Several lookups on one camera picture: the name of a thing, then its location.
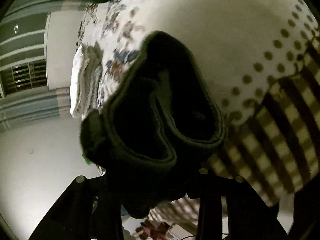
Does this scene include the dark blue denim jeans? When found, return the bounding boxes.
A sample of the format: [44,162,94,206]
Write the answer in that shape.
[80,31,227,218]

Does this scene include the left green curtain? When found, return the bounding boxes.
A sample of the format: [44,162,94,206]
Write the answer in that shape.
[1,88,71,133]

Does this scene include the folded grey pants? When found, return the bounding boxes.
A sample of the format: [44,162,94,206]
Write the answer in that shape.
[80,42,103,114]

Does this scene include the window with metal grille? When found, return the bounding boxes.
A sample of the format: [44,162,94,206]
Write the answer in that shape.
[1,13,48,99]

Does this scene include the folded white pants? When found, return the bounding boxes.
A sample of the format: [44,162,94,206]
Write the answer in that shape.
[69,44,89,119]

